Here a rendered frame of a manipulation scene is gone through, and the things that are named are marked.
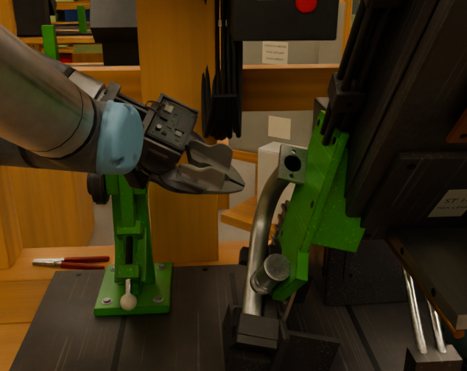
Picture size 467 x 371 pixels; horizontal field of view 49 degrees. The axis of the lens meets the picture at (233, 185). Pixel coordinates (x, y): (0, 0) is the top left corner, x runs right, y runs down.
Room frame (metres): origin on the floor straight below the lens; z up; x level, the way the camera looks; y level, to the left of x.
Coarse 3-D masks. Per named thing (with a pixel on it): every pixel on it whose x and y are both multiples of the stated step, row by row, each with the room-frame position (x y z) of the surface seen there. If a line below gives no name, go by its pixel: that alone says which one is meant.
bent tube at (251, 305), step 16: (288, 160) 0.72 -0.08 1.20; (304, 160) 0.70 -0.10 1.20; (272, 176) 0.73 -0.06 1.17; (288, 176) 0.68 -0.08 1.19; (304, 176) 0.68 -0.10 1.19; (272, 192) 0.74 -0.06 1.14; (256, 208) 0.76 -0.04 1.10; (272, 208) 0.75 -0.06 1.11; (256, 224) 0.74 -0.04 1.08; (256, 240) 0.73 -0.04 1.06; (256, 256) 0.70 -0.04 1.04; (256, 304) 0.65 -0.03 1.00
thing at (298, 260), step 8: (296, 256) 0.60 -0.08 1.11; (304, 256) 0.60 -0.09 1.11; (296, 264) 0.59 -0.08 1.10; (304, 264) 0.59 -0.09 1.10; (296, 272) 0.58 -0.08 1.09; (304, 272) 0.58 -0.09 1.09; (288, 280) 0.59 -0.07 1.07; (296, 280) 0.57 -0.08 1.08; (304, 280) 0.57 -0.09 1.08; (280, 288) 0.62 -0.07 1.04; (288, 288) 0.60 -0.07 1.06; (296, 288) 0.59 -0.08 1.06; (280, 296) 0.62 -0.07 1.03; (288, 296) 0.62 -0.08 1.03
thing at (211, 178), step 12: (180, 168) 0.62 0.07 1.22; (192, 168) 0.62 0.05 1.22; (204, 168) 0.61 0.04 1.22; (216, 168) 0.60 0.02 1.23; (192, 180) 0.63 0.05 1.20; (204, 180) 0.63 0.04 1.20; (216, 180) 0.62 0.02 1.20; (204, 192) 0.63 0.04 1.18; (216, 192) 0.63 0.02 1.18; (228, 192) 0.63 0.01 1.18
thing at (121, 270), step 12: (120, 228) 0.79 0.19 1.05; (132, 228) 0.80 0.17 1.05; (144, 228) 0.83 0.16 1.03; (120, 240) 0.81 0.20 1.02; (132, 240) 0.79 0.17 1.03; (144, 240) 0.81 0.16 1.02; (120, 252) 0.79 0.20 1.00; (132, 252) 0.78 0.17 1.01; (144, 252) 0.80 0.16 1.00; (120, 264) 0.76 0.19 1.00; (132, 264) 0.76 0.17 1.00; (144, 264) 0.78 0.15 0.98; (120, 276) 0.74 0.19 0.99; (132, 276) 0.74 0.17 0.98; (144, 276) 0.77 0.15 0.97
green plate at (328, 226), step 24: (312, 144) 0.70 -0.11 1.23; (336, 144) 0.61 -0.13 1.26; (312, 168) 0.66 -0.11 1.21; (336, 168) 0.60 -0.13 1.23; (312, 192) 0.63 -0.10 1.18; (336, 192) 0.62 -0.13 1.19; (288, 216) 0.70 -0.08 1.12; (312, 216) 0.60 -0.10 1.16; (336, 216) 0.62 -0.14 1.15; (288, 240) 0.66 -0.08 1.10; (312, 240) 0.62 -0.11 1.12; (336, 240) 0.62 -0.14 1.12; (360, 240) 0.62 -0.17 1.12
